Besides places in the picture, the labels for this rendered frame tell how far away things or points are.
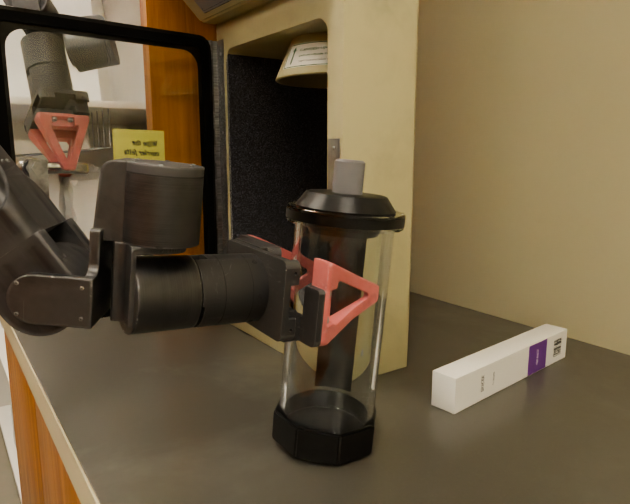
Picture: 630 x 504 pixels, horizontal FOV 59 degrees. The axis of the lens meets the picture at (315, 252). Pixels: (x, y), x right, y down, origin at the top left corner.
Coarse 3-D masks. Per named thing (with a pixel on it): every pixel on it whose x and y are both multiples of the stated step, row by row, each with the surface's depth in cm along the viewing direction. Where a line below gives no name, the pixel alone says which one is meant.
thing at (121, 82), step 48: (48, 48) 69; (96, 48) 73; (144, 48) 77; (48, 96) 70; (96, 96) 73; (144, 96) 78; (192, 96) 83; (48, 144) 70; (96, 144) 74; (144, 144) 79; (192, 144) 84; (96, 192) 75
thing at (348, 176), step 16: (336, 160) 49; (352, 160) 49; (336, 176) 49; (352, 176) 49; (304, 192) 50; (320, 192) 48; (336, 192) 49; (352, 192) 49; (320, 208) 47; (336, 208) 46; (352, 208) 46; (368, 208) 47; (384, 208) 48
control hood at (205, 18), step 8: (184, 0) 81; (192, 0) 79; (232, 0) 73; (240, 0) 72; (248, 0) 71; (256, 0) 71; (264, 0) 71; (192, 8) 81; (200, 8) 80; (216, 8) 77; (224, 8) 76; (232, 8) 75; (240, 8) 75; (248, 8) 75; (200, 16) 82; (208, 16) 80; (216, 16) 79; (224, 16) 79; (232, 16) 79
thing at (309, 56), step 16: (320, 32) 70; (288, 48) 75; (304, 48) 71; (320, 48) 70; (288, 64) 72; (304, 64) 70; (320, 64) 69; (288, 80) 81; (304, 80) 83; (320, 80) 84
